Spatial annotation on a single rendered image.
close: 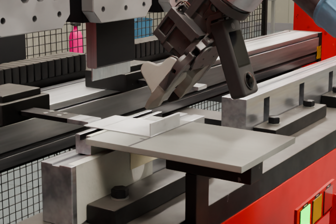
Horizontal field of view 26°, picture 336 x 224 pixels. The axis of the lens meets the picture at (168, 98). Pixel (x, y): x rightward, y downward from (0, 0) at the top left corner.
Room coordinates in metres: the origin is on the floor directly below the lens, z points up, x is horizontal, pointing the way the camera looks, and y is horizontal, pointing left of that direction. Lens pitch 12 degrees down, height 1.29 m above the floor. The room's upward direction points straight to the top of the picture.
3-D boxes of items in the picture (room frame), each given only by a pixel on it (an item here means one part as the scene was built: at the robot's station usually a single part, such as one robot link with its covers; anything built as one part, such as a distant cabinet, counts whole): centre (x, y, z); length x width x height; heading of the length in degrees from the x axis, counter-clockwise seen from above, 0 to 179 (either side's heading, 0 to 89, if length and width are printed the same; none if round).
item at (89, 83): (1.53, 0.04, 1.01); 0.26 x 0.12 x 0.05; 57
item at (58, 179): (1.19, 0.06, 0.92); 0.39 x 0.06 x 0.10; 147
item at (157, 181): (1.15, 0.02, 0.89); 0.30 x 0.05 x 0.03; 147
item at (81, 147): (1.17, 0.08, 0.99); 0.20 x 0.03 x 0.03; 147
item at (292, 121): (1.62, -0.29, 0.89); 0.30 x 0.05 x 0.03; 147
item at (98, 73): (1.15, 0.09, 1.13); 0.10 x 0.02 x 0.10; 147
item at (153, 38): (2.01, 0.01, 1.02); 0.44 x 0.06 x 0.04; 147
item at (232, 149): (1.07, -0.03, 1.00); 0.26 x 0.18 x 0.01; 57
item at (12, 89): (1.23, 0.23, 1.01); 0.26 x 0.12 x 0.05; 57
